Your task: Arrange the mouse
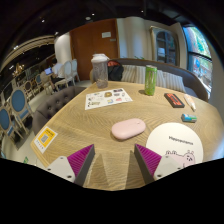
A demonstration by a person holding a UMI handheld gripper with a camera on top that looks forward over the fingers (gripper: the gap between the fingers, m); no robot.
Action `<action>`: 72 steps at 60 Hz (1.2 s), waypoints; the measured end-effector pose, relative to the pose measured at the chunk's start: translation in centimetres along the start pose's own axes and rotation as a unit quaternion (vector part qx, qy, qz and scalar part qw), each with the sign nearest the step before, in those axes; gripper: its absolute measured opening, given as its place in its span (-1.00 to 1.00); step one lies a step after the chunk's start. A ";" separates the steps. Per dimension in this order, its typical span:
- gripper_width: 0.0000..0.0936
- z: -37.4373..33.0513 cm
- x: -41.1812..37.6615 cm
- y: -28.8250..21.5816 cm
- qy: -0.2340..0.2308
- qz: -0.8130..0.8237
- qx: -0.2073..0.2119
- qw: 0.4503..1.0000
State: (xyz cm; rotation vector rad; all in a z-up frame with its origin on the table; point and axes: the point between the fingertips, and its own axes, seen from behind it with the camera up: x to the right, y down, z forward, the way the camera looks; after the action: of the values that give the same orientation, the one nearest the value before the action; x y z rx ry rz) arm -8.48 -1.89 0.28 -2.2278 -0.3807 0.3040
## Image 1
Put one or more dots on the white dining chair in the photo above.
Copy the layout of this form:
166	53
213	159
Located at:
67	71
75	68

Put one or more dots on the green drink can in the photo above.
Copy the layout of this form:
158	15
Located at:
150	80

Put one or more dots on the arched glass cabinet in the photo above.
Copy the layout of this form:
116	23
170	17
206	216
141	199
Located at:
165	46

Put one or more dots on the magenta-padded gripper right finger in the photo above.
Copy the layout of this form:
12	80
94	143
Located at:
150	160

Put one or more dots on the round white cartoon mouse pad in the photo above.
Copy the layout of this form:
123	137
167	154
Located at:
173	136

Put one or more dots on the group of blue-backed chairs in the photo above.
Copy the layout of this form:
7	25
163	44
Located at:
18	100

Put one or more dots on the brown wooden door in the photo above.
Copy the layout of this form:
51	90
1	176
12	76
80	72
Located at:
86	50

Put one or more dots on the grey tufted armchair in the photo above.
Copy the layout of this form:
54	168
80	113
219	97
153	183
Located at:
53	105

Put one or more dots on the clear shaker bottle white lid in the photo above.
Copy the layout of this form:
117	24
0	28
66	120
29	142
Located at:
100	71

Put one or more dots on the black backpack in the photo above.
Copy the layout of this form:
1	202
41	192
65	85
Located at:
115	71

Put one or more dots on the grey curved sofa bench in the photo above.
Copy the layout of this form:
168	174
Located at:
193	83

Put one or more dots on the white door sign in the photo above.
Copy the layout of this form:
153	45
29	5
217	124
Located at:
106	34

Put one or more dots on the yellow code sticker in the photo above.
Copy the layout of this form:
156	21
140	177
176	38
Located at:
45	138

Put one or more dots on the pink computer mouse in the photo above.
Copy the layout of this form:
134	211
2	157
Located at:
128	128

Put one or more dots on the black box with red print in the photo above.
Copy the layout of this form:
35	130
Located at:
174	100

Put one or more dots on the small teal pack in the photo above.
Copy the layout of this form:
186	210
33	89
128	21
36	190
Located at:
188	118

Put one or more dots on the dark-framed window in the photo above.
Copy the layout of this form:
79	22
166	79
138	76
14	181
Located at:
198	56

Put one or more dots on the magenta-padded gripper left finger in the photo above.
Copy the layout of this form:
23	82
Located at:
79	160

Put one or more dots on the white sticker sheet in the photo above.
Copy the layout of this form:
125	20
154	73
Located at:
106	98

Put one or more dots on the person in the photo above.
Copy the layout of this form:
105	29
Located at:
57	70

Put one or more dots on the gold chandelier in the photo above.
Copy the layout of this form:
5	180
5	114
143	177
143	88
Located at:
18	69

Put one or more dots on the open laptop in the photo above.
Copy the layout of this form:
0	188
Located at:
48	71

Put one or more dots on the cream squeeze tube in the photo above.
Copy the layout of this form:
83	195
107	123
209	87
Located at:
190	102

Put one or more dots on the striped cushion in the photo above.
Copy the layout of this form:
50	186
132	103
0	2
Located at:
140	75
173	81
128	73

